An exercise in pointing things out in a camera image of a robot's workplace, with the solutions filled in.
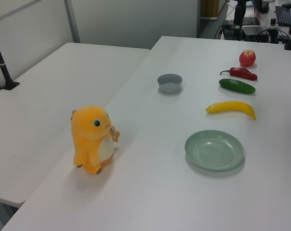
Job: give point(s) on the red apple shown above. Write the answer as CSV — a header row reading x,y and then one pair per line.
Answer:
x,y
247,58

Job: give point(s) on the grey bowl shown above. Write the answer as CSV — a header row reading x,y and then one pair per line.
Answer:
x,y
169,84

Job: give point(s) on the orange plush toy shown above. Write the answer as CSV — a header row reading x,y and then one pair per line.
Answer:
x,y
92,142

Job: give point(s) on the pale green plate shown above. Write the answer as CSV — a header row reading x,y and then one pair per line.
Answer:
x,y
214,150

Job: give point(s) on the yellow banana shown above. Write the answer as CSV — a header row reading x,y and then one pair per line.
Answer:
x,y
232,106

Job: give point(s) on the green cucumber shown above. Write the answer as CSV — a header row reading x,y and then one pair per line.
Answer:
x,y
237,86

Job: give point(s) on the red chili pepper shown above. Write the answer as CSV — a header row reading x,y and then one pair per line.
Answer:
x,y
242,73

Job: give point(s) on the wooden panel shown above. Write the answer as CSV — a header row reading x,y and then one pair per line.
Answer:
x,y
211,8

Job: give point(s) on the black electronics box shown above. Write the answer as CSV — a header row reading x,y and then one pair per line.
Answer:
x,y
254,33

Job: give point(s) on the black keyboard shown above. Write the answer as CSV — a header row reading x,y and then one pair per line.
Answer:
x,y
284,15

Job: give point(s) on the grey partition post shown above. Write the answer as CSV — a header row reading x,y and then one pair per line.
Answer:
x,y
72,21

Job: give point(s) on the black monitor stand post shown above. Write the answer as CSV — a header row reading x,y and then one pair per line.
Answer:
x,y
238,12

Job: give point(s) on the black camera stand pole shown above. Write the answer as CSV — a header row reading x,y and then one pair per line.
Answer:
x,y
2,66

